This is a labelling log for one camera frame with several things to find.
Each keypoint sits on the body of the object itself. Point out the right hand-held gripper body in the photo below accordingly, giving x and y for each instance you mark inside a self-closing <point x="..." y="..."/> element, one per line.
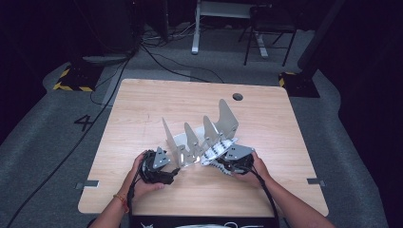
<point x="237" y="155"/>

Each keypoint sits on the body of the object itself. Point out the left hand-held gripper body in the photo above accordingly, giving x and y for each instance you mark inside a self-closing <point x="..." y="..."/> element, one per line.
<point x="152" y="171"/>

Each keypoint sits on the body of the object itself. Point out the white black striped cloth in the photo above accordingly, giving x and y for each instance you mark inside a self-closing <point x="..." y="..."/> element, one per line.
<point x="218" y="148"/>

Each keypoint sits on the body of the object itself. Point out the expandable metal divider rack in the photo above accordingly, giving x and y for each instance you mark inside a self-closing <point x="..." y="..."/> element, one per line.
<point x="193" y="142"/>

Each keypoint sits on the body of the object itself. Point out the person's left hand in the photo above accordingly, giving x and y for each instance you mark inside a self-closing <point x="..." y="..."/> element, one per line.
<point x="139" y="186"/>

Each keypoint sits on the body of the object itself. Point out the person's right hand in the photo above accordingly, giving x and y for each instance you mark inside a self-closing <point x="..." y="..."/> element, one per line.
<point x="256" y="174"/>

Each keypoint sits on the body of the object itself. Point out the person's dark printed clothing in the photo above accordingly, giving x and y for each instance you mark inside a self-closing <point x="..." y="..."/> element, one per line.
<point x="164" y="222"/>

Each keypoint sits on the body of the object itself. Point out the grey tape strip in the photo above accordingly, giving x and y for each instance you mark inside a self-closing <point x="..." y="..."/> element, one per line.
<point x="87" y="184"/>
<point x="315" y="182"/>

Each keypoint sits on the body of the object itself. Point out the black yellow striped stand base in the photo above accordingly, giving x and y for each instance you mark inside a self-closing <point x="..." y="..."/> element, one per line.
<point x="76" y="79"/>

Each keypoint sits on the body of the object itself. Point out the grey flat stand base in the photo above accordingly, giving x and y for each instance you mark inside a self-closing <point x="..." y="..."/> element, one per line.
<point x="106" y="59"/>

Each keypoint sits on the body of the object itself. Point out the black folding chair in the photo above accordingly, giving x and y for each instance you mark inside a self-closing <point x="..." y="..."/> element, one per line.
<point x="272" y="22"/>

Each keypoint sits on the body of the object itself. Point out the black post with striped base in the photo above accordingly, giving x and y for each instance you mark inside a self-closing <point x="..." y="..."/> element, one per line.
<point x="301" y="84"/>

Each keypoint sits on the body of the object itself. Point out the white desk frame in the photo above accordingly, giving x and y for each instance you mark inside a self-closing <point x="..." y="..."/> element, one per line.
<point x="196" y="31"/>

